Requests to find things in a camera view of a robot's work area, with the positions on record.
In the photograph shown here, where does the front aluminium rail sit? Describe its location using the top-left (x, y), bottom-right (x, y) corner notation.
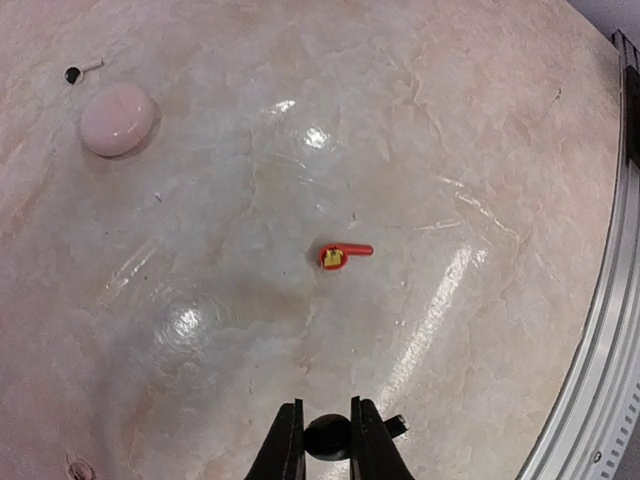
top-left (518, 31), bottom-right (639, 479)

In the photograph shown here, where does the black earbud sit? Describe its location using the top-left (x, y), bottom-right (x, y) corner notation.
top-left (303, 414), bottom-right (351, 461)

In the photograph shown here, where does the small black screw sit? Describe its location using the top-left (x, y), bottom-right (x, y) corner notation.
top-left (64, 59), bottom-right (105, 85)

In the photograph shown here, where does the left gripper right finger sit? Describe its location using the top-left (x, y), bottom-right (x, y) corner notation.
top-left (349, 396), bottom-right (414, 480)

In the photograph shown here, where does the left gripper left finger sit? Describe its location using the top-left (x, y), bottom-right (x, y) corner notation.
top-left (245, 399), bottom-right (306, 480)

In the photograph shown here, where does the pink earbud charging case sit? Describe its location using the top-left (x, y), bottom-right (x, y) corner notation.
top-left (79, 82), bottom-right (155, 158)

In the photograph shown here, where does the pink earbud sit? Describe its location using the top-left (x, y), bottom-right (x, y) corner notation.
top-left (67, 458), bottom-right (96, 480)

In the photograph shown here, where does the red earbud with yellow tip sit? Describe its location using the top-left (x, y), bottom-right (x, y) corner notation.
top-left (319, 243), bottom-right (374, 270)

